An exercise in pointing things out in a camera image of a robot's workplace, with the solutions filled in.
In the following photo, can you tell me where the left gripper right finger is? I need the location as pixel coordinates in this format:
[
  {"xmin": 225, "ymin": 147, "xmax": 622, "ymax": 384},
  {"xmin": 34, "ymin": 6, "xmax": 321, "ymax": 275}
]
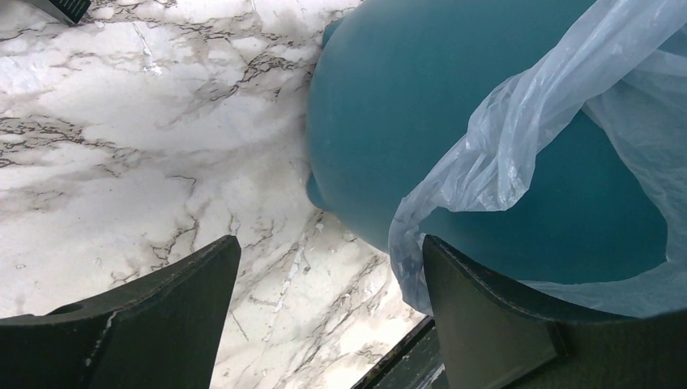
[{"xmin": 423, "ymin": 236, "xmax": 686, "ymax": 388}]

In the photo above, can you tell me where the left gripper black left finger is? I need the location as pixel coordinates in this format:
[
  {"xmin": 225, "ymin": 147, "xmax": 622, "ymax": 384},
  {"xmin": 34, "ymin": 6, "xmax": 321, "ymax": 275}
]
[{"xmin": 1, "ymin": 236, "xmax": 241, "ymax": 388}]

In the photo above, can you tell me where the teal plastic trash bin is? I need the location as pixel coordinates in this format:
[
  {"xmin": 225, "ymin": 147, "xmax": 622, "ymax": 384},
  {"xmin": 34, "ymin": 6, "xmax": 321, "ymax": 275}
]
[{"xmin": 306, "ymin": 0, "xmax": 668, "ymax": 284}]

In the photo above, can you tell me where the blue plastic trash bag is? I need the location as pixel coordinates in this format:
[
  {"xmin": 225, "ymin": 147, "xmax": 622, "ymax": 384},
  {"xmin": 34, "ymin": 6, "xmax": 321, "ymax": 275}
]
[{"xmin": 388, "ymin": 1, "xmax": 686, "ymax": 317}]

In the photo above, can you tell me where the yellow framed whiteboard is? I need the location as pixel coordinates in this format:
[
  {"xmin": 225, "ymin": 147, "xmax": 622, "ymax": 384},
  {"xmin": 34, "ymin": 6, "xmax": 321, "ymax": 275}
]
[{"xmin": 28, "ymin": 0, "xmax": 92, "ymax": 25}]

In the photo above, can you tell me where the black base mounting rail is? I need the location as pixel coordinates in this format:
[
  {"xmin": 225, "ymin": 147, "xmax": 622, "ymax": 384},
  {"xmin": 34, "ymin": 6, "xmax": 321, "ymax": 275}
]
[{"xmin": 352, "ymin": 316, "xmax": 449, "ymax": 389}]

